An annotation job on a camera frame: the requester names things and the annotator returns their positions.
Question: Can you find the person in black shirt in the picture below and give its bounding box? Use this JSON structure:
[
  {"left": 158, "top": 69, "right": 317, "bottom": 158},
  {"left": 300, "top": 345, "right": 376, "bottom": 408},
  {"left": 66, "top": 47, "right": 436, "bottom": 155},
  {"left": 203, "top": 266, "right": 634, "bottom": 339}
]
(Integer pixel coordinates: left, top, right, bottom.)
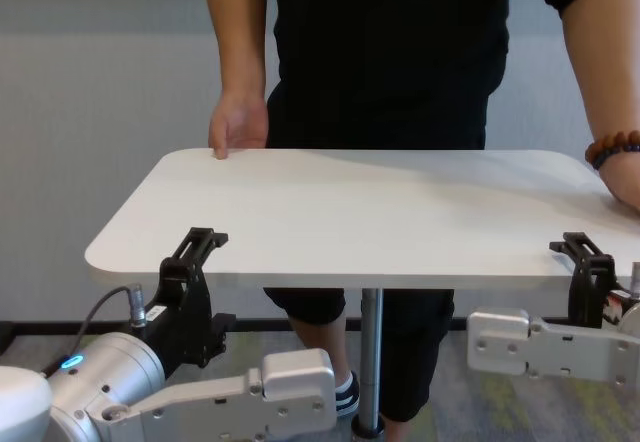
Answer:
[{"left": 264, "top": 0, "right": 640, "bottom": 108}]

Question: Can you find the person's leg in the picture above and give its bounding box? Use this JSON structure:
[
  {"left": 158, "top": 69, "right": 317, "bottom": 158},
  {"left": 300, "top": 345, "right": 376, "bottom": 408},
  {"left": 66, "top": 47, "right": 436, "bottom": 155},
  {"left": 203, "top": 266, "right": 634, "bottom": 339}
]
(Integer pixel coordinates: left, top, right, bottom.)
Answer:
[
  {"left": 381, "top": 414, "right": 407, "bottom": 442},
  {"left": 289, "top": 311, "right": 352, "bottom": 382}
]

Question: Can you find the person's right black sneaker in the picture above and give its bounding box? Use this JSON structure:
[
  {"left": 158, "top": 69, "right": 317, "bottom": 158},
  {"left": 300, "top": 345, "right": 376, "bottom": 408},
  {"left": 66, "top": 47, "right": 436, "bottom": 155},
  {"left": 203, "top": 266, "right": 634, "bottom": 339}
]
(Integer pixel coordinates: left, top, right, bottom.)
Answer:
[{"left": 334, "top": 369, "right": 362, "bottom": 418}]

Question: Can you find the person's right forearm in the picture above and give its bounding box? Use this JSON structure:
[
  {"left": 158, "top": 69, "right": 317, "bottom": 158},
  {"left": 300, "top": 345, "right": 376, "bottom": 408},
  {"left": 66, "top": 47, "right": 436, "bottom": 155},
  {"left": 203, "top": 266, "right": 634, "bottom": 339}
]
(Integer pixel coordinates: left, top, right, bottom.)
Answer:
[{"left": 205, "top": 0, "right": 268, "bottom": 102}]

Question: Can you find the dark blue bead bracelet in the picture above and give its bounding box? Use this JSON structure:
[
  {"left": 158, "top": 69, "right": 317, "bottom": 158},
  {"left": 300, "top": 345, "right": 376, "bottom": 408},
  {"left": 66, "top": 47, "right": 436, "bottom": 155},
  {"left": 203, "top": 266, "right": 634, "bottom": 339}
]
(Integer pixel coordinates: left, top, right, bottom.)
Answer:
[{"left": 592, "top": 147, "right": 640, "bottom": 171}]

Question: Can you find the white pedestal rolling table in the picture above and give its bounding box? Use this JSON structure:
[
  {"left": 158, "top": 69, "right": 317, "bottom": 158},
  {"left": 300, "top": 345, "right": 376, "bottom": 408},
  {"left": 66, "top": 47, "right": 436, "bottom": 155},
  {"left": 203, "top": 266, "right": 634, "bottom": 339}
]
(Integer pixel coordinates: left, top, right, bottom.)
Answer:
[{"left": 84, "top": 147, "right": 640, "bottom": 442}]

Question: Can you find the person's right lower leg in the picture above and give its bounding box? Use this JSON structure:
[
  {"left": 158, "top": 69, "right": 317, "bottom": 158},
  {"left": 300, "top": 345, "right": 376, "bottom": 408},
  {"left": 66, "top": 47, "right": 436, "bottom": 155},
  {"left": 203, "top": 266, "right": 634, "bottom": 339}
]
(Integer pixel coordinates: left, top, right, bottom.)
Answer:
[{"left": 289, "top": 311, "right": 352, "bottom": 382}]

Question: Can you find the person's right hand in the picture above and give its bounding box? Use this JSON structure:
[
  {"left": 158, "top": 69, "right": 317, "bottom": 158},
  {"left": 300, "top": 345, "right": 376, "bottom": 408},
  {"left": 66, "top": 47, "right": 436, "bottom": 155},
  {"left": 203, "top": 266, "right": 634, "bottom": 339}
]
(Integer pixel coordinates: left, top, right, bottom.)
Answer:
[{"left": 208, "top": 92, "right": 270, "bottom": 160}]

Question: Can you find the person's left lower leg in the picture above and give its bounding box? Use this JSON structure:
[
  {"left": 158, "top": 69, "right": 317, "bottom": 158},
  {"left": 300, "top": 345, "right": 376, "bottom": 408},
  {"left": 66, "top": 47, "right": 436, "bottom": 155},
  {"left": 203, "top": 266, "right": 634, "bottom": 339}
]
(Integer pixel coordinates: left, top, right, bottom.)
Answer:
[{"left": 381, "top": 414, "right": 407, "bottom": 442}]

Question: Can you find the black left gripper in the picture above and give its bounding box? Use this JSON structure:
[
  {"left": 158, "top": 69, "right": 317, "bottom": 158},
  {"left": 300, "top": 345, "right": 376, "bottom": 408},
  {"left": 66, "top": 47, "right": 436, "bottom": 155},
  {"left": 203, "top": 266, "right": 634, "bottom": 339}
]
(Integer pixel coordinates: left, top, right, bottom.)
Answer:
[{"left": 132, "top": 225, "right": 238, "bottom": 379}]

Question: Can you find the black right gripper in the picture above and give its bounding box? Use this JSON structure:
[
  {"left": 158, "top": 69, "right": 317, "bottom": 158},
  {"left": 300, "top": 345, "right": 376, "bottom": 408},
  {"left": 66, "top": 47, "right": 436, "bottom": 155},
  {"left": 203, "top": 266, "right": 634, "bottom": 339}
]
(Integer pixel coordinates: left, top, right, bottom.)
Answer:
[{"left": 548, "top": 231, "right": 637, "bottom": 329}]

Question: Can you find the person's left hand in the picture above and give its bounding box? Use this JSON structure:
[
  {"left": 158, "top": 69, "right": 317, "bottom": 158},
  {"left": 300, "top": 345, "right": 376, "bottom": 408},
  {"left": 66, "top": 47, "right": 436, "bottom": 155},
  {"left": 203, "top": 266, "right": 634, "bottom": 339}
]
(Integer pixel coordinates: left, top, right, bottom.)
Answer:
[{"left": 598, "top": 160, "right": 640, "bottom": 209}]

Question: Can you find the person in black clothes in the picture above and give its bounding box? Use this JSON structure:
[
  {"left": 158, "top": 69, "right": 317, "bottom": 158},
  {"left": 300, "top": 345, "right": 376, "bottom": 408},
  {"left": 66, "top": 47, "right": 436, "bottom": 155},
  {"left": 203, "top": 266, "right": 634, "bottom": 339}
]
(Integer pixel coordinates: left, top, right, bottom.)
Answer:
[{"left": 262, "top": 81, "right": 489, "bottom": 423}]

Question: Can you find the brown wooden bead bracelet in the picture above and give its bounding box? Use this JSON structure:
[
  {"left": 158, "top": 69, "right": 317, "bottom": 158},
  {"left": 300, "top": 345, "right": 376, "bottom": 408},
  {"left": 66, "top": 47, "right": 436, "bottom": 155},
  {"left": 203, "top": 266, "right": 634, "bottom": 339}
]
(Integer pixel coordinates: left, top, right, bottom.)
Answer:
[{"left": 584, "top": 130, "right": 640, "bottom": 163}]

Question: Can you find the person's left forearm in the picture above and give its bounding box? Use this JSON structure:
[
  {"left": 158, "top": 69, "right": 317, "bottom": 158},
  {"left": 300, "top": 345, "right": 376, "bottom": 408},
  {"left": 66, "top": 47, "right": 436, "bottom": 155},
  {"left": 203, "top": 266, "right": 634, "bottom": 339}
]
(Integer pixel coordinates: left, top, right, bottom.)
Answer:
[{"left": 559, "top": 0, "right": 640, "bottom": 154}]

